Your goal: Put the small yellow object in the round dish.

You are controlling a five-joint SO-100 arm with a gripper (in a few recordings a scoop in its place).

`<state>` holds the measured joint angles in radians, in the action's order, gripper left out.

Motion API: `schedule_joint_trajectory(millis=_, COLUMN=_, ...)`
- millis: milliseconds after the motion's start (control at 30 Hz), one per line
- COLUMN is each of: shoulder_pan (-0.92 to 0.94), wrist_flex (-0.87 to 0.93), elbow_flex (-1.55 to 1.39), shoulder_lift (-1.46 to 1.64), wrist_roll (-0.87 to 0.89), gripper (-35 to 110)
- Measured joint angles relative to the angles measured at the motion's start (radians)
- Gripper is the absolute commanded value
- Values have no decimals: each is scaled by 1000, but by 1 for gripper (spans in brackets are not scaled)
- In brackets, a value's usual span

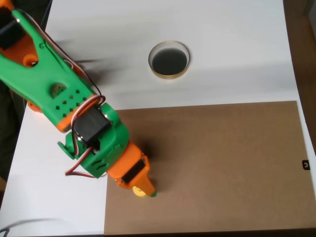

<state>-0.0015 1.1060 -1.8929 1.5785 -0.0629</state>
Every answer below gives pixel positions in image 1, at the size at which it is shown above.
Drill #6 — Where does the small yellow bottle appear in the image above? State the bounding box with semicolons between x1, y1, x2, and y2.
132;186;147;198

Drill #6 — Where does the white red black servo cable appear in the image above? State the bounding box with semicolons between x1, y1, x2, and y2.
64;95;107;178

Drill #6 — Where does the brown rectangular board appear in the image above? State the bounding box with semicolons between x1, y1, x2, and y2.
103;100;316;236

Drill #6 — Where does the round dish dark inside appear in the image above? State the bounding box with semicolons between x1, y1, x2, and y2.
148;40;191;80

